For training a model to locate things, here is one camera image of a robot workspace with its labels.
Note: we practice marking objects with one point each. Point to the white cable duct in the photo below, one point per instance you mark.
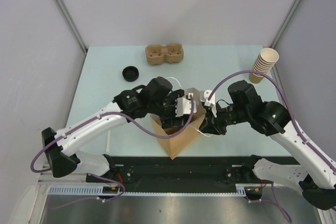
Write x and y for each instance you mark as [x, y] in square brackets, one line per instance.
[113, 190]

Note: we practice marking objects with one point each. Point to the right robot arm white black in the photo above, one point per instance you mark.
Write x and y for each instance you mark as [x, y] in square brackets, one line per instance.
[314, 179]

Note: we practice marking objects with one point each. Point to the brown pulp cup carrier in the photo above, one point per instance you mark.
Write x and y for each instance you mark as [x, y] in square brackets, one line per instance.
[157, 54]

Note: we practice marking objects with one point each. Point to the stack of black lids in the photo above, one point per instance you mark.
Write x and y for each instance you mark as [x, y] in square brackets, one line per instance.
[130, 73]

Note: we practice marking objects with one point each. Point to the brown paper bag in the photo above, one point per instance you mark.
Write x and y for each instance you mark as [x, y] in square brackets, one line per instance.
[174, 146]

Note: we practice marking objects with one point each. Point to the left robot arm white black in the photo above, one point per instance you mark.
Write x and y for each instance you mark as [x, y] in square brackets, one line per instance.
[62, 147]

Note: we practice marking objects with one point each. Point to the stack of paper cups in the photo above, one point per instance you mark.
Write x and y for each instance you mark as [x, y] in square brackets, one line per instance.
[265, 60]

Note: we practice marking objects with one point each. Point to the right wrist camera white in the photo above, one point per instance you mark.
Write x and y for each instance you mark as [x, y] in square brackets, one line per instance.
[208, 100]

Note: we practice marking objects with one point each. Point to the white straw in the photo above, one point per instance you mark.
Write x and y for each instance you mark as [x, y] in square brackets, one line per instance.
[108, 142]

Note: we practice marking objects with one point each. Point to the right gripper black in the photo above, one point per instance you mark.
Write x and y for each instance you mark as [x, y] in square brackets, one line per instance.
[212, 125]

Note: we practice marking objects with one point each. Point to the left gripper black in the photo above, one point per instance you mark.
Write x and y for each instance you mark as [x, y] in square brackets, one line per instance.
[166, 120]

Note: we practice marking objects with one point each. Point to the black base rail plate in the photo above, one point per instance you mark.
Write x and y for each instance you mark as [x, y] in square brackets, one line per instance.
[186, 173]

